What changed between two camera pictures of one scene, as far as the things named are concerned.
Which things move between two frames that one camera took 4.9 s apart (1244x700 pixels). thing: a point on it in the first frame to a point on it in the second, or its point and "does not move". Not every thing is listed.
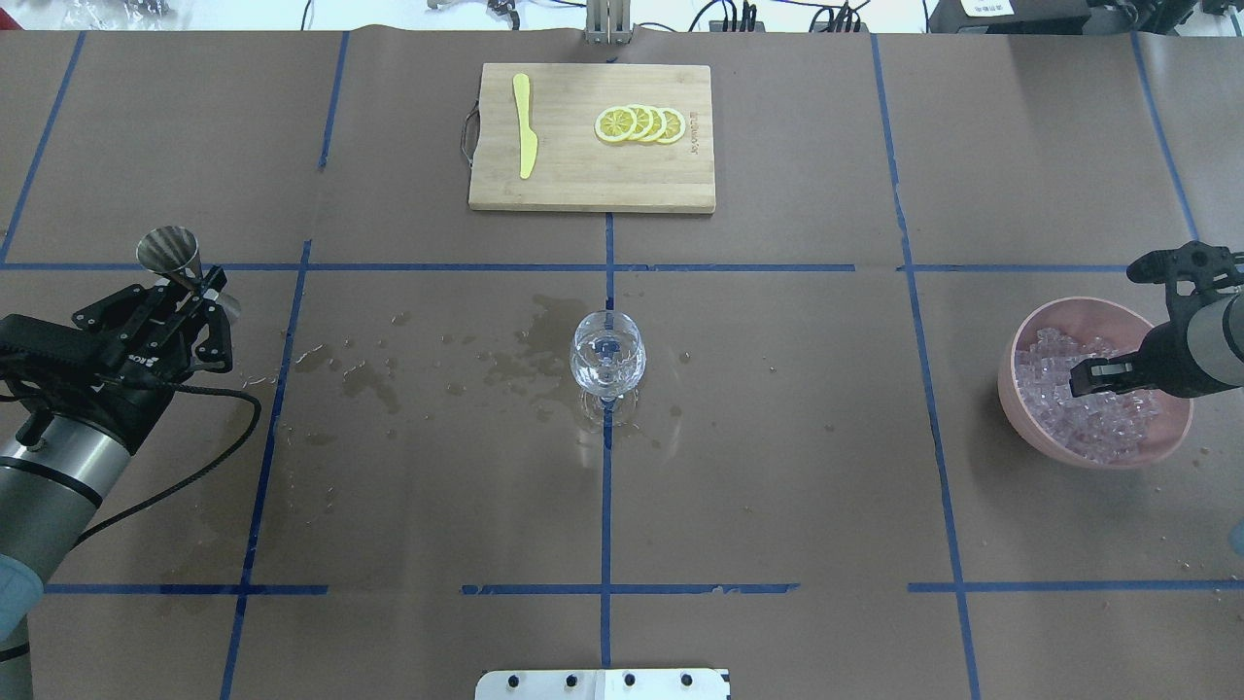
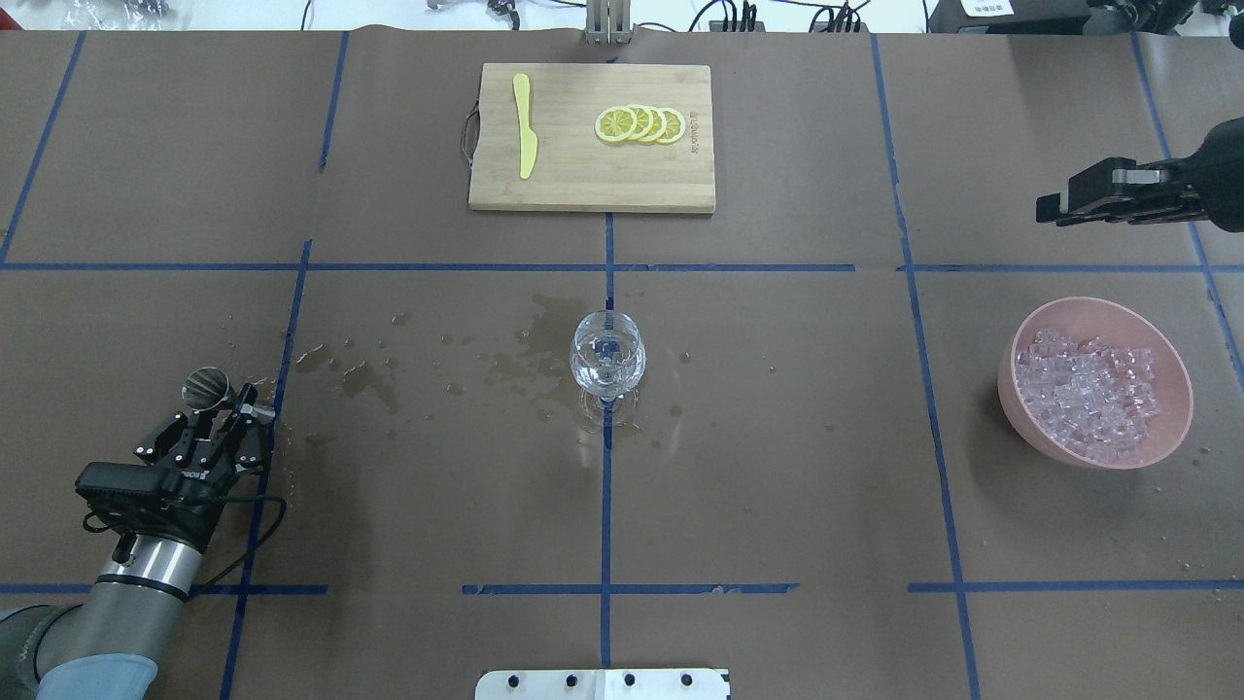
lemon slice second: x=644 y=122 does not move
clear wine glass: x=607 y=358 does not move
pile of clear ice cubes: x=1105 y=426 does not move
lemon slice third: x=659 y=123 does not move
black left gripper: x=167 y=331 to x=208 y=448
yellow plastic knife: x=529 y=142 does not move
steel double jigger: x=173 y=251 to x=204 y=388
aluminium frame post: x=607 y=21 does not move
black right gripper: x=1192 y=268 to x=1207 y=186
